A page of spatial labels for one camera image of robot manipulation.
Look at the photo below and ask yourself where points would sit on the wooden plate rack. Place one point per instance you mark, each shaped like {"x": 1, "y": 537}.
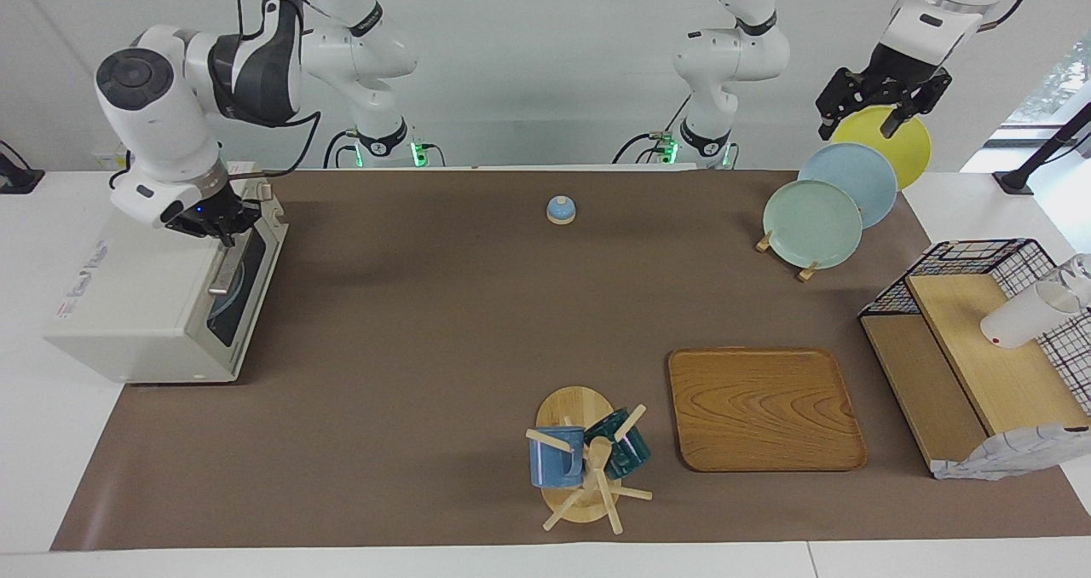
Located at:
{"x": 806, "y": 273}

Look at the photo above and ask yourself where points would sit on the window with greenery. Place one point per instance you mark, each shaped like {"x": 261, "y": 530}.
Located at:
{"x": 1053, "y": 83}

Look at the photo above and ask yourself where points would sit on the brown table mat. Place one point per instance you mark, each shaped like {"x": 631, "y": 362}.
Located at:
{"x": 383, "y": 390}

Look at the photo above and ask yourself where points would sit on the white plastic cup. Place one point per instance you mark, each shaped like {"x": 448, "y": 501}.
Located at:
{"x": 1018, "y": 318}

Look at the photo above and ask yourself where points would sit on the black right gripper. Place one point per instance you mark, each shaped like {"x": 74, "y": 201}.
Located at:
{"x": 209, "y": 213}

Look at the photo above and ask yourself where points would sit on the wooden serving tray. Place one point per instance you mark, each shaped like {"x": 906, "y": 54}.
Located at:
{"x": 767, "y": 407}

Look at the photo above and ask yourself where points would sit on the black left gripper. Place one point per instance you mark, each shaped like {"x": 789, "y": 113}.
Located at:
{"x": 886, "y": 79}

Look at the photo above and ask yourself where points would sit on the clear glass cup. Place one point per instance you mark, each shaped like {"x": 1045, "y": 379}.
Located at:
{"x": 1078, "y": 275}

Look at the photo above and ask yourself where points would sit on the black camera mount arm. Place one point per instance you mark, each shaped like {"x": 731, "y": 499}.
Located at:
{"x": 1044, "y": 152}

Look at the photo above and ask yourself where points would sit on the cream toaster oven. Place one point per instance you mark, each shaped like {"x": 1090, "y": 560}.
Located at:
{"x": 128, "y": 305}

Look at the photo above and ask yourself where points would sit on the blue ceramic mug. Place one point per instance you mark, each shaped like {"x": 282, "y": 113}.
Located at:
{"x": 554, "y": 467}

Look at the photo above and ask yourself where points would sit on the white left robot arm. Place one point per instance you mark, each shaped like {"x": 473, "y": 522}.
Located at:
{"x": 733, "y": 58}

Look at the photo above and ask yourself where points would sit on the yellow racked plate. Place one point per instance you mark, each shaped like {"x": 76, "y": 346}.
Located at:
{"x": 912, "y": 156}

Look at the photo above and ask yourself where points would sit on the wooden mug tree stand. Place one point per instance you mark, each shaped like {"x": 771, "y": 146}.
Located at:
{"x": 573, "y": 407}

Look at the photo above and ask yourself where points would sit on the dark green ceramic mug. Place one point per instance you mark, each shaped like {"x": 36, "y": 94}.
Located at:
{"x": 631, "y": 454}

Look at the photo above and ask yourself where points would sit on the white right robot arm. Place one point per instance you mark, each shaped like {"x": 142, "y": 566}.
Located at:
{"x": 162, "y": 118}

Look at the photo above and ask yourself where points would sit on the light blue racked plate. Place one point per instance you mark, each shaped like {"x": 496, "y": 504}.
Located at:
{"x": 852, "y": 169}

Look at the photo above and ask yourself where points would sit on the black table clamp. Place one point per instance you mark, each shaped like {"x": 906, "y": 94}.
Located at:
{"x": 17, "y": 179}

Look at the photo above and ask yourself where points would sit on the white grid patterned cloth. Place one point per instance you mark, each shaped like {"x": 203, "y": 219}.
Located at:
{"x": 997, "y": 460}

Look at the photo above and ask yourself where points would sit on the pale green racked plate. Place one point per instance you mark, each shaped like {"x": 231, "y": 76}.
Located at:
{"x": 810, "y": 228}

